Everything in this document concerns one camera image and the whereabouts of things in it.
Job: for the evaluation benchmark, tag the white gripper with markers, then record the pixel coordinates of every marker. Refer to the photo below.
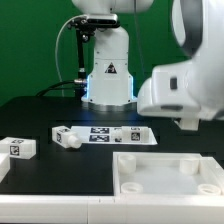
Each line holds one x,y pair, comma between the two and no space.
166,94

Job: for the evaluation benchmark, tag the white square table top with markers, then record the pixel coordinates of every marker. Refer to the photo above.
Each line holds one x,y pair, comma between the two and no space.
166,174

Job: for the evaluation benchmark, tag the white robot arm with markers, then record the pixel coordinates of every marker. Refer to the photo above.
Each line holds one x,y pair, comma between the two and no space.
198,26

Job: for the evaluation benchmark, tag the white marker sheet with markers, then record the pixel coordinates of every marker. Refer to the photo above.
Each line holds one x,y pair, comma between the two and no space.
102,135

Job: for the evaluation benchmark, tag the white left fence rail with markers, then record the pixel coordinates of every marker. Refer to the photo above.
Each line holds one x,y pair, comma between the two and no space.
4,165

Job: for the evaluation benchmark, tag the white fence rail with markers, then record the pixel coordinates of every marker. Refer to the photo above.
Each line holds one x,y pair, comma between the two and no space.
124,209
4,165

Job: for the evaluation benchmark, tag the white front fence rail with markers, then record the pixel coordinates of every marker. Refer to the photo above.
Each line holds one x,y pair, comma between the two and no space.
124,209

